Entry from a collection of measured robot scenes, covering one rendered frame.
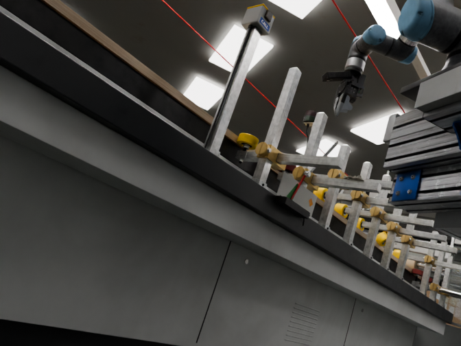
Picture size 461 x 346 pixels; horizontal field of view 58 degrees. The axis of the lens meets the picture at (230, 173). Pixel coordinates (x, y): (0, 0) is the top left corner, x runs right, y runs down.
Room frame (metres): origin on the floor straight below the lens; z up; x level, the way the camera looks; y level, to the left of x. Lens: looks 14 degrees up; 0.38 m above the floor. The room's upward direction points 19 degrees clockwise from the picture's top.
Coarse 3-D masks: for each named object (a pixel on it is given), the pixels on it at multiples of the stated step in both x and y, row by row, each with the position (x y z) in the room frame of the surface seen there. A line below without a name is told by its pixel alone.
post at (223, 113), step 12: (252, 36) 1.20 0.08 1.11; (240, 48) 1.22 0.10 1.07; (252, 48) 1.21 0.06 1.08; (240, 60) 1.20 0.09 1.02; (240, 72) 1.20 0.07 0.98; (228, 84) 1.20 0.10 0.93; (240, 84) 1.21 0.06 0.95; (228, 96) 1.20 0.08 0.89; (228, 108) 1.21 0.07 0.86; (216, 120) 1.20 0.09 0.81; (228, 120) 1.22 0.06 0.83; (216, 132) 1.20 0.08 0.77; (204, 144) 1.22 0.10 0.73; (216, 144) 1.21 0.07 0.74
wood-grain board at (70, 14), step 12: (48, 0) 0.98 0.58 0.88; (60, 12) 1.00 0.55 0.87; (72, 12) 1.02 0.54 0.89; (84, 24) 1.05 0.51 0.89; (96, 36) 1.08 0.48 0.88; (108, 48) 1.11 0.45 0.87; (120, 48) 1.14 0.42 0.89; (132, 60) 1.17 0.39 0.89; (144, 72) 1.21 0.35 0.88; (156, 84) 1.26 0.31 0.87; (168, 84) 1.28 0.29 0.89; (180, 96) 1.32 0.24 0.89; (192, 108) 1.37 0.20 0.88; (204, 120) 1.43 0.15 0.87; (228, 132) 1.51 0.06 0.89; (336, 216) 2.21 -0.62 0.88; (420, 276) 3.33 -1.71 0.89
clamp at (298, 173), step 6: (294, 168) 1.57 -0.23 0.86; (300, 168) 1.55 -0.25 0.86; (306, 168) 1.55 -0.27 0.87; (294, 174) 1.56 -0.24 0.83; (300, 174) 1.54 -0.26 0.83; (312, 174) 1.58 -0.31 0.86; (300, 180) 1.56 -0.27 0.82; (306, 180) 1.56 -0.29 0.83; (312, 186) 1.60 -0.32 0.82; (318, 186) 1.63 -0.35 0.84
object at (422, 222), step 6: (348, 210) 2.26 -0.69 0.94; (366, 216) 2.20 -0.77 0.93; (384, 216) 2.12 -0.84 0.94; (390, 216) 2.10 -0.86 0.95; (396, 216) 2.08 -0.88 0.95; (402, 216) 2.06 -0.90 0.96; (402, 222) 2.07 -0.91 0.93; (408, 222) 2.03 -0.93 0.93; (414, 222) 2.01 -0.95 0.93; (420, 222) 2.00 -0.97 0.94; (426, 222) 1.98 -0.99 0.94; (432, 222) 1.96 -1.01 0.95
